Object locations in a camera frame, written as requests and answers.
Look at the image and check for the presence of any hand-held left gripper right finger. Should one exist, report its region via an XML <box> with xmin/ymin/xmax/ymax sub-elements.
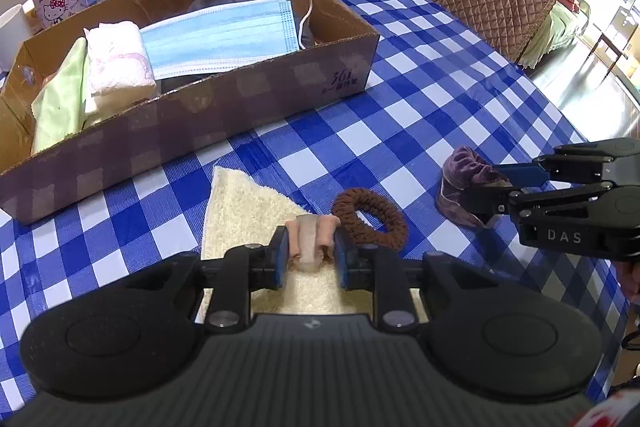
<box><xmin>333</xmin><ymin>228</ymin><xmax>502</xmax><ymax>331</ymax></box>

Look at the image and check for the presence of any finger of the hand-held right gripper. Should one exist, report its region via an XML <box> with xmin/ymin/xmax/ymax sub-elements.
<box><xmin>491</xmin><ymin>159</ymin><xmax>552</xmax><ymax>188</ymax></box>
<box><xmin>463</xmin><ymin>186</ymin><xmax>524</xmax><ymax>218</ymax></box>

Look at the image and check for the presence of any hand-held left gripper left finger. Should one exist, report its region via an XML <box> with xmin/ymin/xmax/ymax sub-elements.
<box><xmin>122</xmin><ymin>226</ymin><xmax>292</xmax><ymax>334</ymax></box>

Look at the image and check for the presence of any beige hair clip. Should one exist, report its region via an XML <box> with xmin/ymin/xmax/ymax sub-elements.
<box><xmin>285</xmin><ymin>214</ymin><xmax>342</xmax><ymax>269</ymax></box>

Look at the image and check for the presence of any purple velvet scrunchie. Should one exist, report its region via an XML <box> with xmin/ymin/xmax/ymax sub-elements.
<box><xmin>435</xmin><ymin>146</ymin><xmax>513</xmax><ymax>228</ymax></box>

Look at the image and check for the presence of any brown cardboard box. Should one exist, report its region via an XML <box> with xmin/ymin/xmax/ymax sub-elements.
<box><xmin>0</xmin><ymin>0</ymin><xmax>381</xmax><ymax>225</ymax></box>

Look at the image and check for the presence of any blue face mask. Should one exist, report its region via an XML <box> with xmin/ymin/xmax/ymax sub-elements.
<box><xmin>140</xmin><ymin>0</ymin><xmax>313</xmax><ymax>80</ymax></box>

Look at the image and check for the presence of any pink white towel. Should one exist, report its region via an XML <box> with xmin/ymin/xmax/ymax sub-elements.
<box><xmin>84</xmin><ymin>21</ymin><xmax>157</xmax><ymax>100</ymax></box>

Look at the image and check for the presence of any light green cloth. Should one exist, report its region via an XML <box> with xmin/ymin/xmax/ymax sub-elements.
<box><xmin>31</xmin><ymin>37</ymin><xmax>93</xmax><ymax>155</ymax></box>

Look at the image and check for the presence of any person's right hand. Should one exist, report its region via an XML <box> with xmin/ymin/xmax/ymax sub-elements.
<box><xmin>616</xmin><ymin>260</ymin><xmax>640</xmax><ymax>308</ymax></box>

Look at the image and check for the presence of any brown scrunchie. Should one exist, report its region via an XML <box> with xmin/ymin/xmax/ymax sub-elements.
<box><xmin>331</xmin><ymin>189</ymin><xmax>409</xmax><ymax>253</ymax></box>

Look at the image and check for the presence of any cream towel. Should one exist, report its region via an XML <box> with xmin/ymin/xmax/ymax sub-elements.
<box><xmin>197</xmin><ymin>165</ymin><xmax>431</xmax><ymax>325</ymax></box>

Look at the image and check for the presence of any blue white checked tablecloth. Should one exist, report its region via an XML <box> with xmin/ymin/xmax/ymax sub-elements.
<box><xmin>0</xmin><ymin>0</ymin><xmax>632</xmax><ymax>408</ymax></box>

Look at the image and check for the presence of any sofa with green cover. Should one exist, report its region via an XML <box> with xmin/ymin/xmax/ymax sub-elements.
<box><xmin>520</xmin><ymin>0</ymin><xmax>592</xmax><ymax>68</ymax></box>

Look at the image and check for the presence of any small wooden table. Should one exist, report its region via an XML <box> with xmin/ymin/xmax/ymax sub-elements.
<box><xmin>587</xmin><ymin>7</ymin><xmax>639</xmax><ymax>78</ymax></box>

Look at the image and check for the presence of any red patterned clothing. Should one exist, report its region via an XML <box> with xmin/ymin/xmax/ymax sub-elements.
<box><xmin>570</xmin><ymin>384</ymin><xmax>640</xmax><ymax>427</ymax></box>

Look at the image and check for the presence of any grey cloth face mask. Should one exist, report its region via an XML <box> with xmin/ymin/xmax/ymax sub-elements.
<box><xmin>155</xmin><ymin>0</ymin><xmax>317</xmax><ymax>94</ymax></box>

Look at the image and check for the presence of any white mug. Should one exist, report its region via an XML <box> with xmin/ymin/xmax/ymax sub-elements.
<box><xmin>0</xmin><ymin>4</ymin><xmax>35</xmax><ymax>75</ymax></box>

